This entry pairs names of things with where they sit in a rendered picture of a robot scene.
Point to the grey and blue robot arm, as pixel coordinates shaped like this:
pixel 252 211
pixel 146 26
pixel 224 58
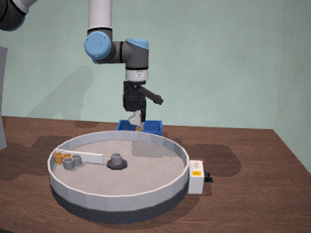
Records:
pixel 134 53

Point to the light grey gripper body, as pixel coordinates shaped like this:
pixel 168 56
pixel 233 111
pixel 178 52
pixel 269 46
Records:
pixel 132 99

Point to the grey metal bushing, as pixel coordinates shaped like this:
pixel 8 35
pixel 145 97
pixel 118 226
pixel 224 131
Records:
pixel 116 158
pixel 68 163
pixel 77 160

